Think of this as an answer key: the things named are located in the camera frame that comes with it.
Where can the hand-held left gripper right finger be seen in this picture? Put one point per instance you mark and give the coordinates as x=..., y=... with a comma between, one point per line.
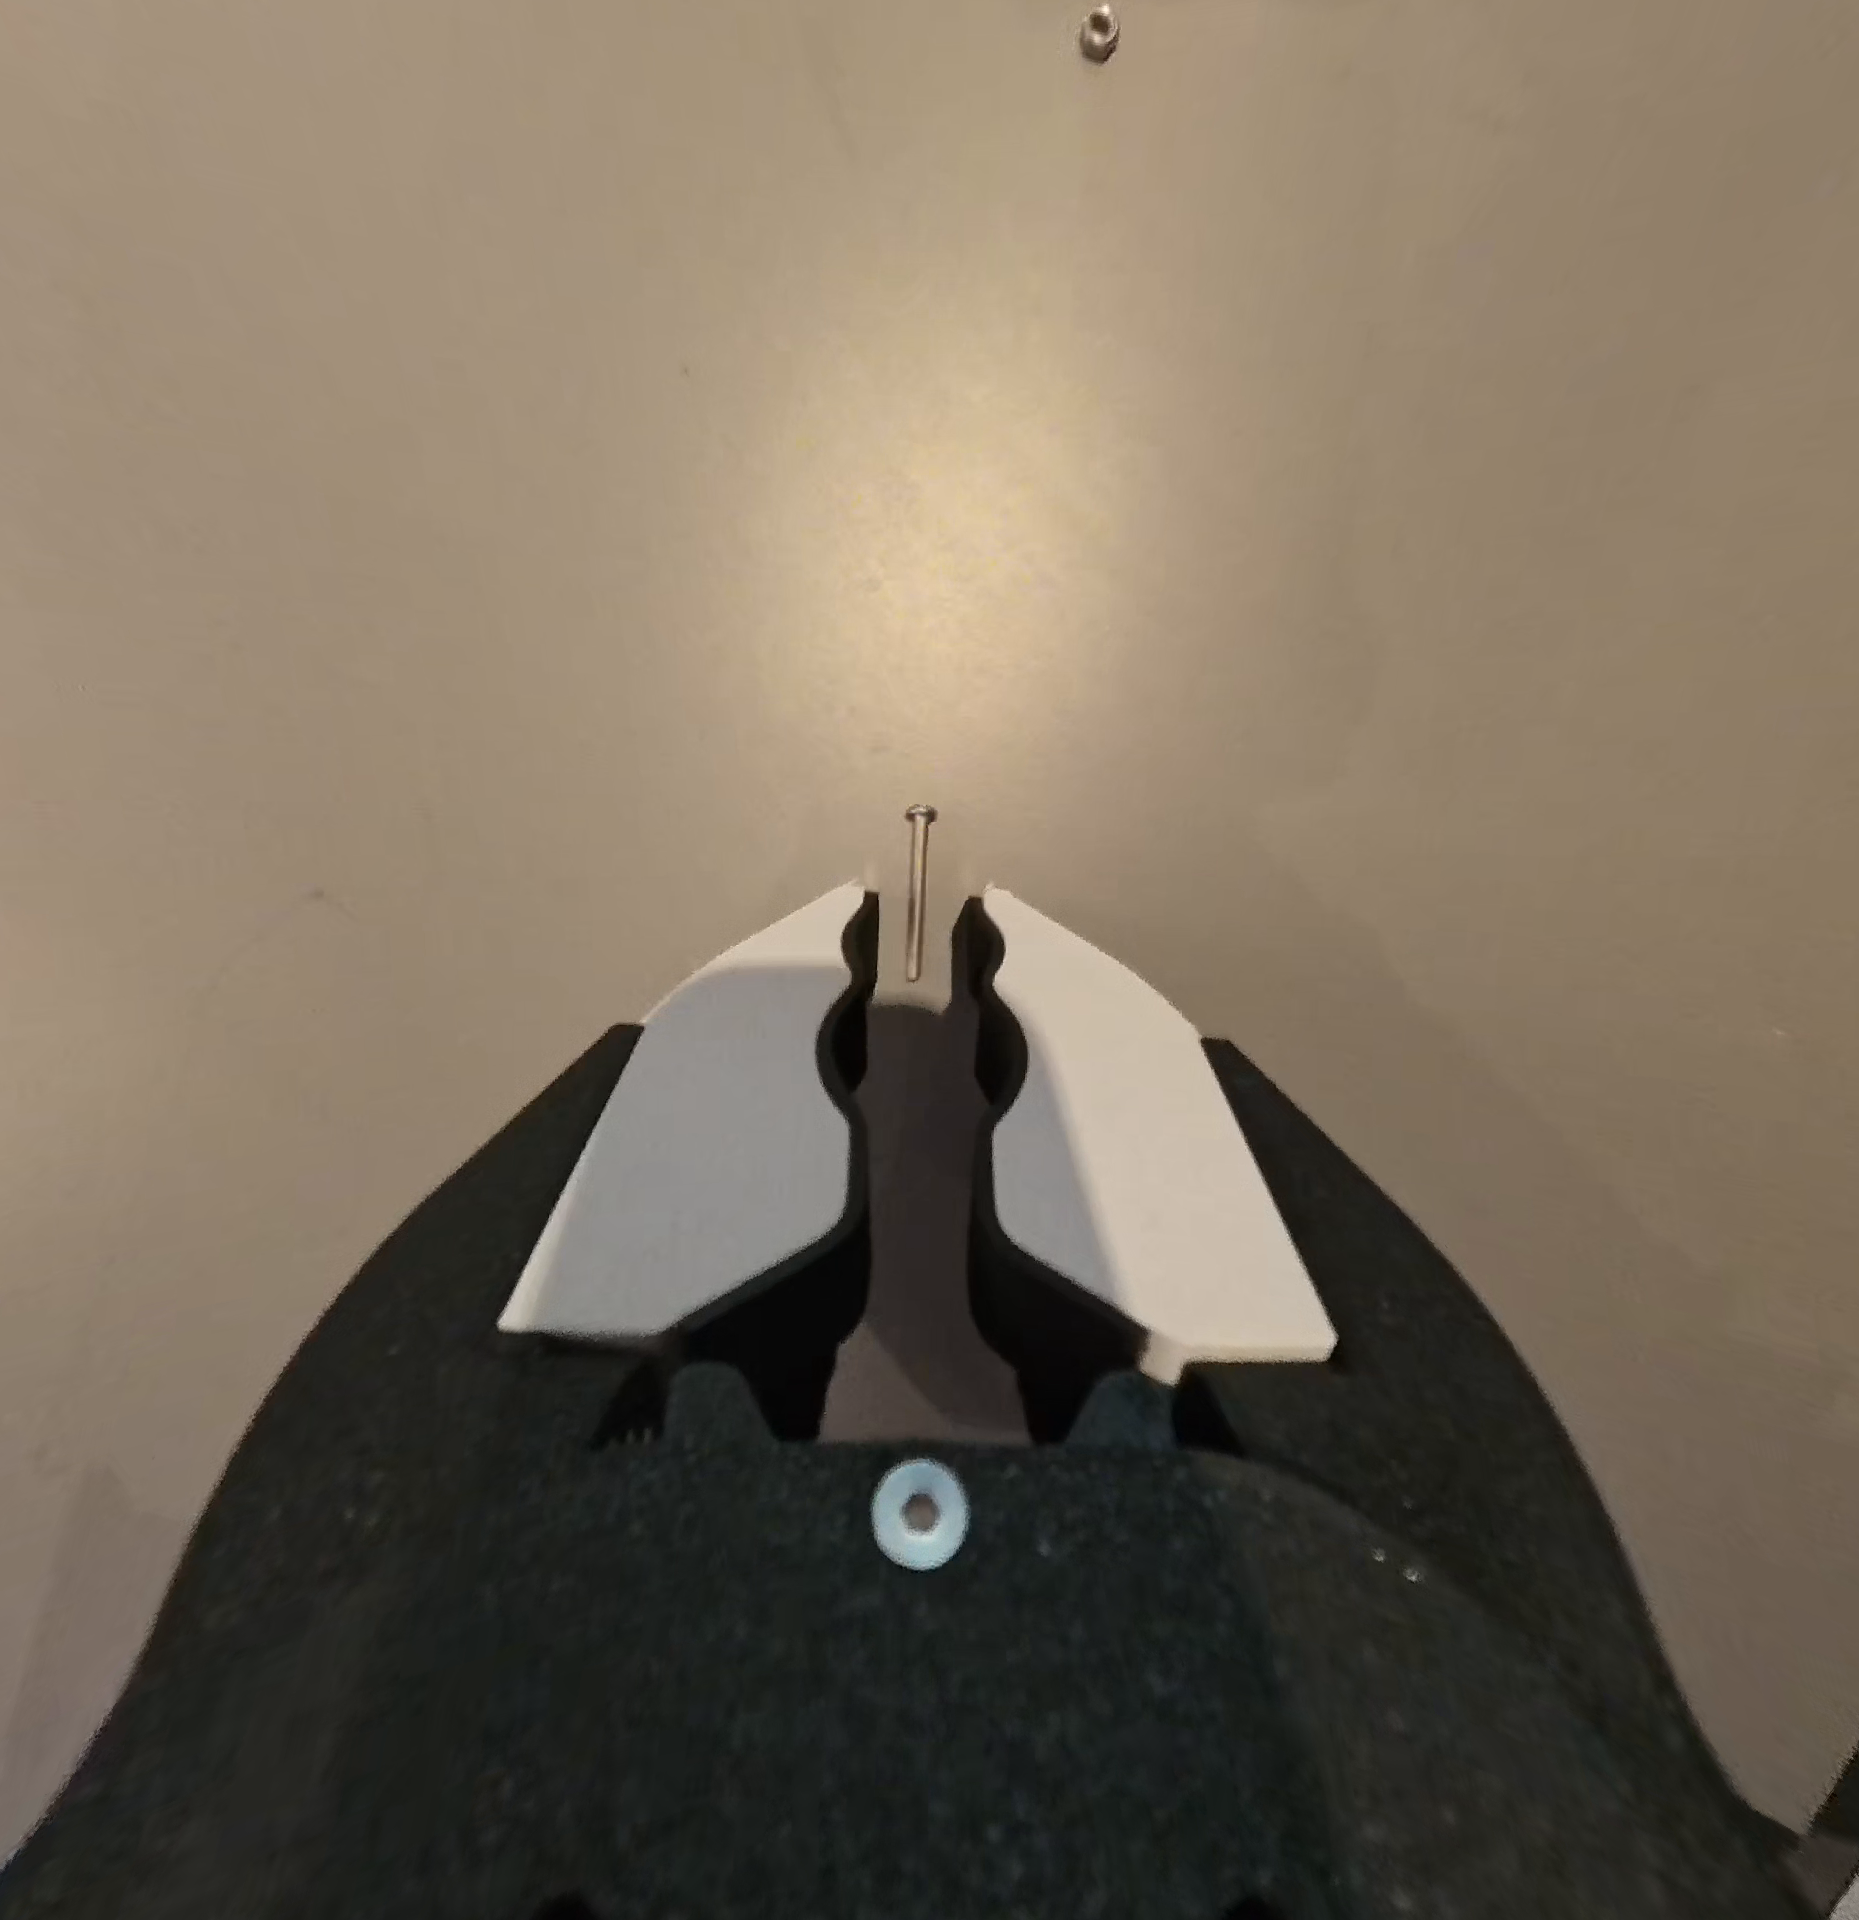
x=1153, y=1182

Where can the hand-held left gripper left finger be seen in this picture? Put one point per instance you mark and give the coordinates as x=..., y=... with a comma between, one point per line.
x=692, y=1170

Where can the silver bolt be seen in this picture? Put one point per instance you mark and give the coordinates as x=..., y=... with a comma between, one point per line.
x=912, y=900

